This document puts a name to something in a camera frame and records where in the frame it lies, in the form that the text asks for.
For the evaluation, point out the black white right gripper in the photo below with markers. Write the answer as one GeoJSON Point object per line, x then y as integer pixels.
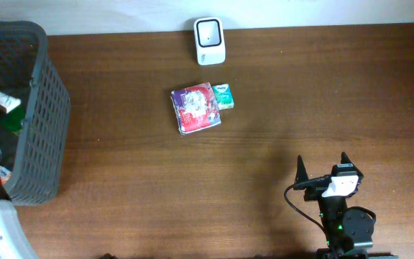
{"type": "Point", "coordinates": [313, 193]}

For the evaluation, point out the small orange box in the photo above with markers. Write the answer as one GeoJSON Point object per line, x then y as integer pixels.
{"type": "Point", "coordinates": [5, 174]}

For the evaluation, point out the green lid jar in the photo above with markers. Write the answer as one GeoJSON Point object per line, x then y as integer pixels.
{"type": "Point", "coordinates": [14, 120]}

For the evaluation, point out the green kleenex tissue pack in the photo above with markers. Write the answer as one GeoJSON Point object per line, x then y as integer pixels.
{"type": "Point", "coordinates": [223, 96]}

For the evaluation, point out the red purple tissue pack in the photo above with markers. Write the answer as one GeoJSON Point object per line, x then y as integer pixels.
{"type": "Point", "coordinates": [196, 108]}

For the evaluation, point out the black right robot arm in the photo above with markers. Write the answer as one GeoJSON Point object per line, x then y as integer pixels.
{"type": "Point", "coordinates": [348, 230]}

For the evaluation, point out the white barcode scanner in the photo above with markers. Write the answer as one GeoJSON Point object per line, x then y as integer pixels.
{"type": "Point", "coordinates": [209, 41]}

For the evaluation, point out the grey plastic mesh basket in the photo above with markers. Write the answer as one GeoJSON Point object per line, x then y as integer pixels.
{"type": "Point", "coordinates": [35, 155]}

